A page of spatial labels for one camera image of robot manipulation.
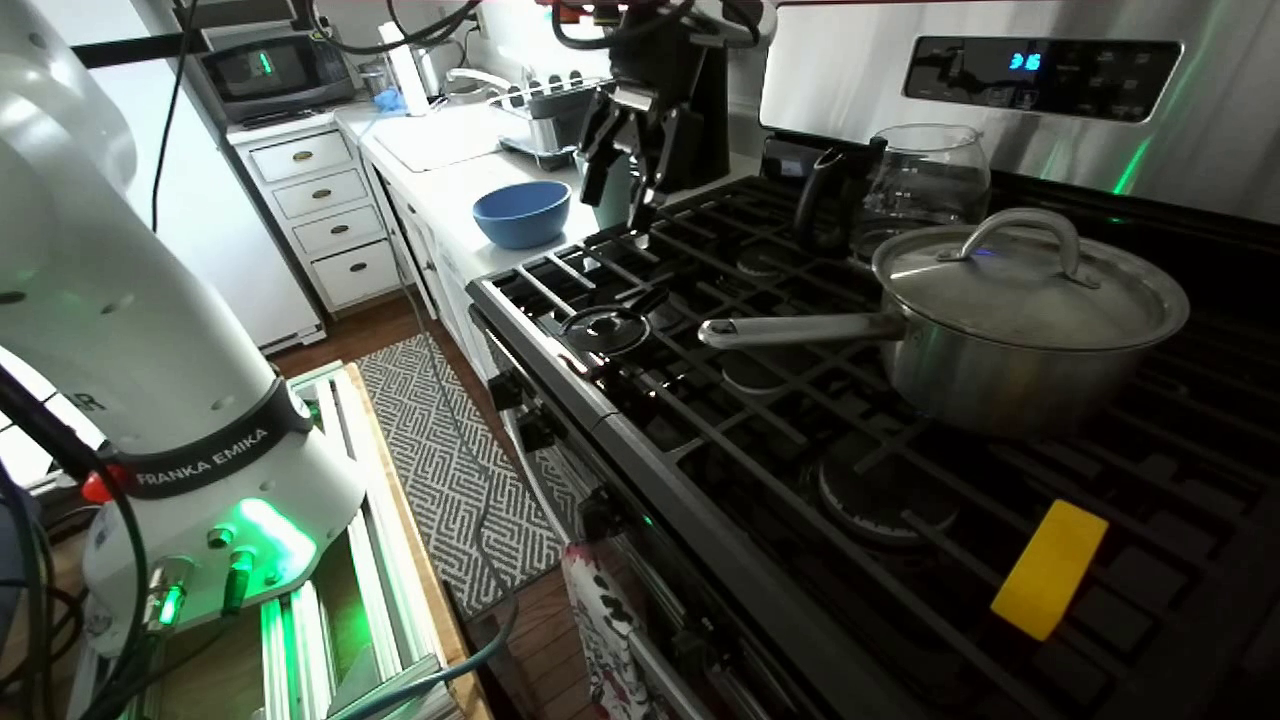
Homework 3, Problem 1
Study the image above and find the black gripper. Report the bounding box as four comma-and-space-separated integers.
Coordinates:
577, 11, 736, 212

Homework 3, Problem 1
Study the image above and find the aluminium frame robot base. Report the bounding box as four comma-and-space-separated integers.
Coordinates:
249, 359, 466, 720

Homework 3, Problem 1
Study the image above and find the black gas stove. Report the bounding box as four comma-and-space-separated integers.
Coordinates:
459, 0, 1280, 720

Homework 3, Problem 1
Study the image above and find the white countertop appliance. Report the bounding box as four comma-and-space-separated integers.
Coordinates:
497, 69, 610, 173

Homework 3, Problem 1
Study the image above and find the blue bowl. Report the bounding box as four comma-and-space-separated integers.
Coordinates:
468, 175, 577, 257

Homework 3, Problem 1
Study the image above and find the white kitchen counter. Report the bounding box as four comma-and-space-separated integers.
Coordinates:
349, 98, 610, 386

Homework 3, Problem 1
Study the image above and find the white drawer cabinet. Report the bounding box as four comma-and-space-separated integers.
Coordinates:
226, 112, 405, 320

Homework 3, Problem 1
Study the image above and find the black microwave oven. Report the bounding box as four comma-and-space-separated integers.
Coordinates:
184, 30, 361, 130

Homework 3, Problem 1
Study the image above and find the grey patterned rug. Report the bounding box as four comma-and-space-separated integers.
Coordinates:
353, 334, 572, 620

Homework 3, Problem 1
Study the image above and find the printed dish towel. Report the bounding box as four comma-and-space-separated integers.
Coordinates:
555, 537, 713, 720

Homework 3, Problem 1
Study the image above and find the yellow sponge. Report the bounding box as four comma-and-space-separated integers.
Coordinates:
990, 495, 1111, 646

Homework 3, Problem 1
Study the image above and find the glass carafe with black handle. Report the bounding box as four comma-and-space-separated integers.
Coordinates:
793, 121, 1002, 260

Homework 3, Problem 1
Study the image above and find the steel pot lid with handle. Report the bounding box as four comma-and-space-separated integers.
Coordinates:
869, 206, 1197, 355

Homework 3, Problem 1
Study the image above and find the steel pot with long handle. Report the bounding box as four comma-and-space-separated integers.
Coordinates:
694, 216, 1197, 444

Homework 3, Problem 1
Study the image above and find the black hanging cable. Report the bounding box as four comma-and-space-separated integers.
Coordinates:
142, 50, 194, 239

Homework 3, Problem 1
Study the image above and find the black cable bundle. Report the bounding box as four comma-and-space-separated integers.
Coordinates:
0, 368, 156, 720

